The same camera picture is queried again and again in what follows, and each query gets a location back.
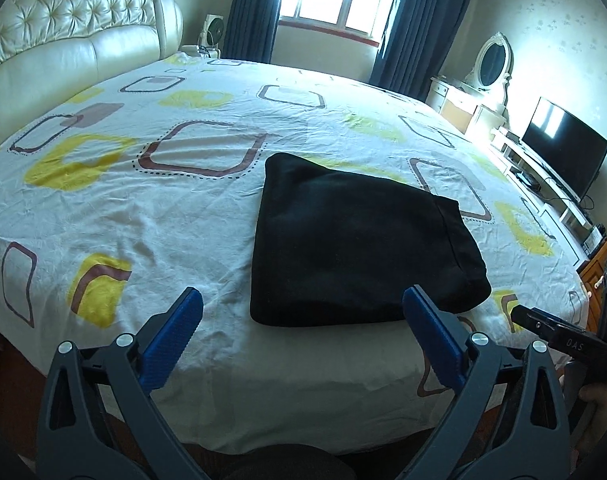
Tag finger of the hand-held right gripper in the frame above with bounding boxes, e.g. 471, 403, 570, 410
511, 304, 607, 361

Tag cream tufted leather headboard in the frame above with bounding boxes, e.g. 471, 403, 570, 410
0, 0, 184, 158

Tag person's right hand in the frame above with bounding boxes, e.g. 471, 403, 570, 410
573, 384, 607, 453

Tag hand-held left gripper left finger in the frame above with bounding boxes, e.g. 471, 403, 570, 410
36, 286, 211, 480

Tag black flat television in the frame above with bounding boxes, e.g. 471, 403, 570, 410
521, 96, 607, 201

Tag patterned white bed sheet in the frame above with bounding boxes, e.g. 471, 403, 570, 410
0, 54, 591, 456

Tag white fan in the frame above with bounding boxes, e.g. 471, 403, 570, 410
199, 13, 225, 58

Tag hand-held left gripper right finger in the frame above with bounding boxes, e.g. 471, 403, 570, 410
401, 284, 571, 480

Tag dark blue curtain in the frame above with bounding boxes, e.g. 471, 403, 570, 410
220, 0, 291, 64
368, 0, 479, 103

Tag white television stand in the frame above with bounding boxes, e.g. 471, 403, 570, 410
491, 127, 607, 266

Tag white vanity dresser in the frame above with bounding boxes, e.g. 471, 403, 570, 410
426, 31, 513, 143

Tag brown wooden cabinet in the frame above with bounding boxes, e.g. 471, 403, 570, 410
578, 220, 607, 331

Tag black pants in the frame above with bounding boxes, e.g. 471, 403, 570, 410
250, 151, 493, 327

